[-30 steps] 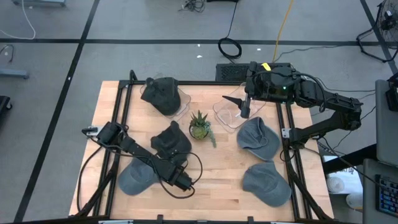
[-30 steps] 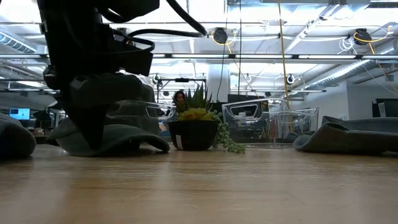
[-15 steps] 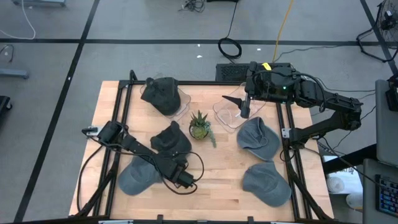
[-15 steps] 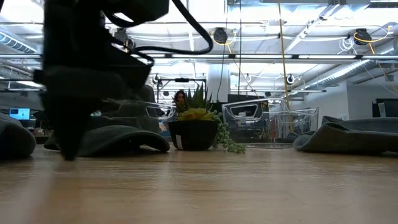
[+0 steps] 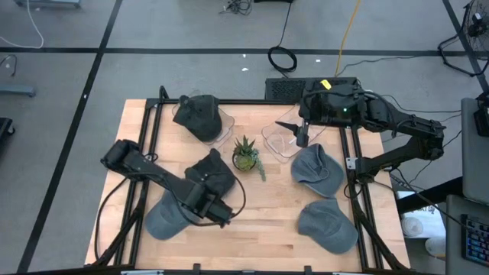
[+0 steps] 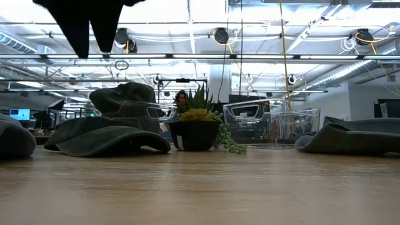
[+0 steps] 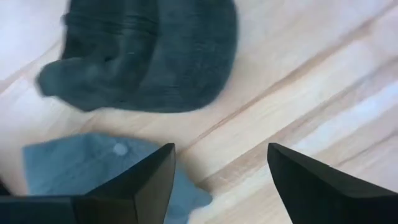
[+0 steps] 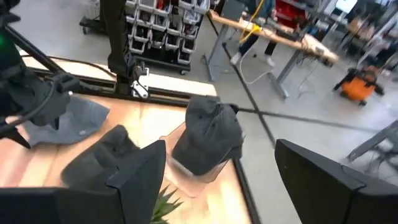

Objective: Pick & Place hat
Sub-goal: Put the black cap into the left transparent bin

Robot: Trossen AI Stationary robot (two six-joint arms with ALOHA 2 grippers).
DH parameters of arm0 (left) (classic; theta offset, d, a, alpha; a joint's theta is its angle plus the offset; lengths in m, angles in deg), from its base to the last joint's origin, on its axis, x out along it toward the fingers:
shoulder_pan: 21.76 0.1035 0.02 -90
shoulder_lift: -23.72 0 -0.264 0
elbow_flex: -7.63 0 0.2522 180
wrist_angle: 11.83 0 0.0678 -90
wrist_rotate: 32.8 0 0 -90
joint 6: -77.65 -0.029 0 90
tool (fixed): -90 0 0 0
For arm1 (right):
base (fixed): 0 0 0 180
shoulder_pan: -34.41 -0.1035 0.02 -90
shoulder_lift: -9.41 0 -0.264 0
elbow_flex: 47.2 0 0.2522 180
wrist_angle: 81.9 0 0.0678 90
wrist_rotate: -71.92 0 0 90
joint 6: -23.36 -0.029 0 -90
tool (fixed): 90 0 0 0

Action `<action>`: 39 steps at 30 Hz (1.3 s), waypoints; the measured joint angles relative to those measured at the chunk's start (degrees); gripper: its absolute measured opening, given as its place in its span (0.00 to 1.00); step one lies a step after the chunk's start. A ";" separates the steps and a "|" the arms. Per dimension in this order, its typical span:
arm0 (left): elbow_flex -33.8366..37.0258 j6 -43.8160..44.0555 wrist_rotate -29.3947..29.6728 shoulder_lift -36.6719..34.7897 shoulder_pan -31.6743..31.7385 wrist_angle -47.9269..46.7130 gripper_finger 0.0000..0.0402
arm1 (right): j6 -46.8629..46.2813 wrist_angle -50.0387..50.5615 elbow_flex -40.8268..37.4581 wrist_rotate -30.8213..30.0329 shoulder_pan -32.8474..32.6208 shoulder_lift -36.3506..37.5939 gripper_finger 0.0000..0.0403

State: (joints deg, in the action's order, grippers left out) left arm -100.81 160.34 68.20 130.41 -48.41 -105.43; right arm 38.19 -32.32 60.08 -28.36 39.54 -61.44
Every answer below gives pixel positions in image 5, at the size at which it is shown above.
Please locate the black floor fan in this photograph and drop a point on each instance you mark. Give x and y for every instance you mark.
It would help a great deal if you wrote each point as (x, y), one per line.
(477, 23)

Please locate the black desk crossbar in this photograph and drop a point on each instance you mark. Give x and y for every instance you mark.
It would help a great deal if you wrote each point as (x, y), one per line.
(428, 196)

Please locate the black metal table frame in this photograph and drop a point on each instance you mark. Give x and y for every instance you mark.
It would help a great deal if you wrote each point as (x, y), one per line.
(248, 102)

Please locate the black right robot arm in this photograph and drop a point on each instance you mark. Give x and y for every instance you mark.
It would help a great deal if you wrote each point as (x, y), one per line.
(405, 122)

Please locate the black computer case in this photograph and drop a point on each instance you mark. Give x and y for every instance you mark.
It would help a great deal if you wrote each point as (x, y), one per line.
(286, 89)

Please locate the black baseball cap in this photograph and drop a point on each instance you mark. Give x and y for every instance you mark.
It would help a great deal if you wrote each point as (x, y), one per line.
(200, 118)
(217, 172)

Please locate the keyboard with coloured keys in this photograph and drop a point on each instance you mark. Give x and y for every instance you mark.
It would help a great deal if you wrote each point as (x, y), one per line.
(475, 240)

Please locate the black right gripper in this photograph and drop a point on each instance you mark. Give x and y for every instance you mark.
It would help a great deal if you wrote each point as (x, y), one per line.
(332, 107)

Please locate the black device on desk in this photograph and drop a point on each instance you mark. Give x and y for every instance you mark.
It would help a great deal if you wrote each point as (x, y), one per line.
(482, 118)

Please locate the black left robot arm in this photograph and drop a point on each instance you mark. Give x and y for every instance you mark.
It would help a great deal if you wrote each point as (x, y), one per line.
(153, 172)

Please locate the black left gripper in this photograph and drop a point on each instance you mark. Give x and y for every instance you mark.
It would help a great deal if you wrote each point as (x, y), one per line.
(216, 210)

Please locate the grey desk panel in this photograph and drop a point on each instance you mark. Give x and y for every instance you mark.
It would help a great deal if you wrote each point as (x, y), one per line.
(473, 160)

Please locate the clear plastic container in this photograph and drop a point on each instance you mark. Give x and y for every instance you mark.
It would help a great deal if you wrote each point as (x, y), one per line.
(279, 147)
(229, 124)

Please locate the white cardboard box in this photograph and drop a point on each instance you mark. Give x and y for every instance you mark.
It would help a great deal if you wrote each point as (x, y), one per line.
(420, 225)

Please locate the grey furniture foot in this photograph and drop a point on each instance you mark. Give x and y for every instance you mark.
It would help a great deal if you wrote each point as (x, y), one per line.
(46, 4)
(19, 91)

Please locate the potted succulent plant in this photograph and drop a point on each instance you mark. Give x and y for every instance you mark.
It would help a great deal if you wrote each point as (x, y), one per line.
(244, 160)

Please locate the grey baseball cap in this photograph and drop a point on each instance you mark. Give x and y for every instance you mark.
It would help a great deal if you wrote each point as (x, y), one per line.
(164, 221)
(328, 229)
(317, 172)

